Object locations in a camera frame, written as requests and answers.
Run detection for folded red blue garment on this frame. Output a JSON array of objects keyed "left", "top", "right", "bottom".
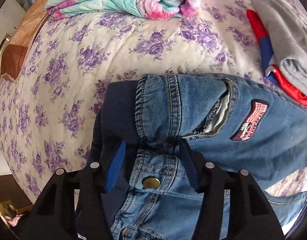
[{"left": 246, "top": 9, "right": 307, "bottom": 106}]

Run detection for purple floral bed sheet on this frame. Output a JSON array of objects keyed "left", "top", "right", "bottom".
[{"left": 0, "top": 0, "right": 307, "bottom": 205}]

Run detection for folded grey garment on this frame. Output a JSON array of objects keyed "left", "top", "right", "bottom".
[{"left": 250, "top": 0, "right": 307, "bottom": 96}]

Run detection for blue denim jeans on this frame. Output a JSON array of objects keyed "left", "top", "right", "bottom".
[{"left": 75, "top": 73, "right": 307, "bottom": 240}]

